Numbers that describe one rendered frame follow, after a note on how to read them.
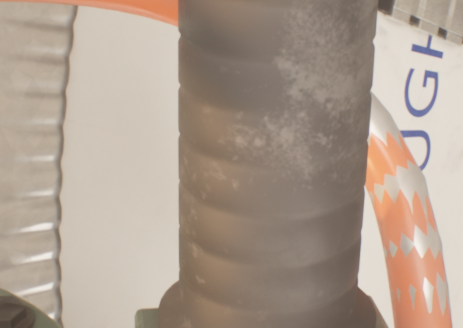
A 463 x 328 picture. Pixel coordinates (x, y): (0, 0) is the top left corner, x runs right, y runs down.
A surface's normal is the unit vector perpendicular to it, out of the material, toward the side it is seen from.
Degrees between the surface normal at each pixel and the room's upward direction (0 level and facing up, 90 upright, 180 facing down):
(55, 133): 103
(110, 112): 90
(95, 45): 90
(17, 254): 87
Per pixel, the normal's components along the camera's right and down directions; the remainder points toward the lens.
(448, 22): 0.65, 0.16
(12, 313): 0.02, -0.93
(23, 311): 0.93, 0.15
